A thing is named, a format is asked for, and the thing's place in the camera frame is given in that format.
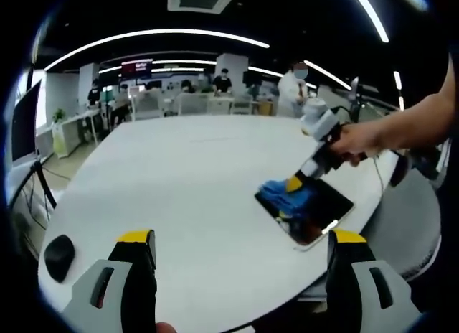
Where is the blue cleaning cloth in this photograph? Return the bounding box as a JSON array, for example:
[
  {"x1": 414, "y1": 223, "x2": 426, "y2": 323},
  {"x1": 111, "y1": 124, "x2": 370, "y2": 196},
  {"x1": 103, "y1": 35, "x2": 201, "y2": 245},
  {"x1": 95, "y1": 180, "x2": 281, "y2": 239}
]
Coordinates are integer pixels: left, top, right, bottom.
[{"x1": 258, "y1": 178, "x2": 310, "y2": 210}]

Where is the black tablet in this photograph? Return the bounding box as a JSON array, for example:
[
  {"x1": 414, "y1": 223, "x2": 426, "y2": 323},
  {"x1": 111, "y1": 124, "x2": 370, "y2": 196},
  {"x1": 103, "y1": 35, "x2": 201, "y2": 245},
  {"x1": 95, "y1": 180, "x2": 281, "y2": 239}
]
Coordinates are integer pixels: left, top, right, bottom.
[{"x1": 254, "y1": 177, "x2": 355, "y2": 252}]

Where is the grey mesh office chair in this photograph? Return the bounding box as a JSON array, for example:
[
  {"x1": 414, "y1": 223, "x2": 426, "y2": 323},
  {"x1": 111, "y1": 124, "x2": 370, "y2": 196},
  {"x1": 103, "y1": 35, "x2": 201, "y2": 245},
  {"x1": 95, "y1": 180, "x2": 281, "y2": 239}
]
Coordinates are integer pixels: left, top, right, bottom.
[{"x1": 364, "y1": 167, "x2": 443, "y2": 277}]

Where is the long curved ceiling light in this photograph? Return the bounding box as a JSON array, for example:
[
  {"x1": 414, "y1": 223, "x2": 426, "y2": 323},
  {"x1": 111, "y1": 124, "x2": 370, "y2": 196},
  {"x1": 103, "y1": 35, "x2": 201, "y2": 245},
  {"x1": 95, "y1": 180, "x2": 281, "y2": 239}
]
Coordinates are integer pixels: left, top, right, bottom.
[{"x1": 45, "y1": 28, "x2": 271, "y2": 72}]

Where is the red wall screen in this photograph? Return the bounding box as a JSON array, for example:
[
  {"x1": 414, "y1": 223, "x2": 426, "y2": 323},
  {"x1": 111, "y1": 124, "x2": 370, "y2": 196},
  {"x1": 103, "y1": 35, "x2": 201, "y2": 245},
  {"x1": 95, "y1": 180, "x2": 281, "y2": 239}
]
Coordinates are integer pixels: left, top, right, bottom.
[{"x1": 120, "y1": 60, "x2": 153, "y2": 80}]

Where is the black monitor stand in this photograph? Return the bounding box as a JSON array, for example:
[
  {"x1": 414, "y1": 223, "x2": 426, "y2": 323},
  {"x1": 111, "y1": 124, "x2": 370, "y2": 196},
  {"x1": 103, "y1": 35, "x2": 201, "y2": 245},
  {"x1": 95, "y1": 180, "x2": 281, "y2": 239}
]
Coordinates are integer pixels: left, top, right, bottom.
[{"x1": 9, "y1": 159, "x2": 58, "y2": 212}]

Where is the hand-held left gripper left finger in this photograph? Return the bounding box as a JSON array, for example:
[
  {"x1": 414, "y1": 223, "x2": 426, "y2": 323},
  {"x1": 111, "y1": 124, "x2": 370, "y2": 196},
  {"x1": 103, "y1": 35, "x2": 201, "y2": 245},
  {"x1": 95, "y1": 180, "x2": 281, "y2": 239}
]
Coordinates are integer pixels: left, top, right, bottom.
[{"x1": 62, "y1": 229, "x2": 158, "y2": 333}]

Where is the black computer mouse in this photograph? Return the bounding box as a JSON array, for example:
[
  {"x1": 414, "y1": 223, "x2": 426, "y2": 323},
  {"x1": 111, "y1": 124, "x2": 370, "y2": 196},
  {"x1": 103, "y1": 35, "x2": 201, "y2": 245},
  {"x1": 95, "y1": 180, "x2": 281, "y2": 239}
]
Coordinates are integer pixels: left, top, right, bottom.
[{"x1": 42, "y1": 234, "x2": 77, "y2": 283}]

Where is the white office chair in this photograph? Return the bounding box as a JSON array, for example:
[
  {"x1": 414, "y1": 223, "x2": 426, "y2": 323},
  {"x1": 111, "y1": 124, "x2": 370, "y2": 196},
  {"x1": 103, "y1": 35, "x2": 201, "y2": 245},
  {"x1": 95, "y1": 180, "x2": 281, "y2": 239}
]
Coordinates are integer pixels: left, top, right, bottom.
[
  {"x1": 231, "y1": 95, "x2": 254, "y2": 116},
  {"x1": 177, "y1": 94, "x2": 209, "y2": 116},
  {"x1": 136, "y1": 92, "x2": 161, "y2": 121}
]

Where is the black computer monitor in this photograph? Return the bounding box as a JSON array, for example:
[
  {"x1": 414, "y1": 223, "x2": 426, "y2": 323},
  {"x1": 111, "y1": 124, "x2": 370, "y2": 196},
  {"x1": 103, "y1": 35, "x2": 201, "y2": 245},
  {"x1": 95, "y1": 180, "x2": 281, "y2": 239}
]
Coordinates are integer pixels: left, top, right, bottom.
[{"x1": 10, "y1": 80, "x2": 42, "y2": 162}]

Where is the person's right hand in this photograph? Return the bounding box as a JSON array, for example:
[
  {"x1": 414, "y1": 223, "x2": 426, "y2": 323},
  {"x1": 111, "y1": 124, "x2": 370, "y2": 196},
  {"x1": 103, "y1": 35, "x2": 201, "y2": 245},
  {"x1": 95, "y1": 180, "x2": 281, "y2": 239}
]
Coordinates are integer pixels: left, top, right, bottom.
[{"x1": 331, "y1": 123, "x2": 382, "y2": 168}]

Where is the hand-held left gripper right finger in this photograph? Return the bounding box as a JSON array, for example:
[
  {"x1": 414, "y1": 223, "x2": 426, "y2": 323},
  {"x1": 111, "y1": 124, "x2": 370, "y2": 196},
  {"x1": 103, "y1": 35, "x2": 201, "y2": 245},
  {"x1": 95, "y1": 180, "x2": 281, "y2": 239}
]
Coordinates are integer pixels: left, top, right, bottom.
[{"x1": 326, "y1": 229, "x2": 424, "y2": 333}]

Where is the white side desk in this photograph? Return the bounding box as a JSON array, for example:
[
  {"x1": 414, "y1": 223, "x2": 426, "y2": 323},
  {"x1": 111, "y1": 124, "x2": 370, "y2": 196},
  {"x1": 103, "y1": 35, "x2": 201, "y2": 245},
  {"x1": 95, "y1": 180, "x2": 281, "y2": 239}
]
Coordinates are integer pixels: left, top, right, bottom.
[{"x1": 35, "y1": 108, "x2": 103, "y2": 159}]

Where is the straight ceiling light strip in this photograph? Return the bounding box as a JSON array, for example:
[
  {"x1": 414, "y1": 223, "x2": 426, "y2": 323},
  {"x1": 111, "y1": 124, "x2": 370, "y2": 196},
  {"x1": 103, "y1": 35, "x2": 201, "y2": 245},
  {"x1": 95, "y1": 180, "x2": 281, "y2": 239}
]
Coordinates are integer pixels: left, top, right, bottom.
[{"x1": 349, "y1": 0, "x2": 390, "y2": 44}]

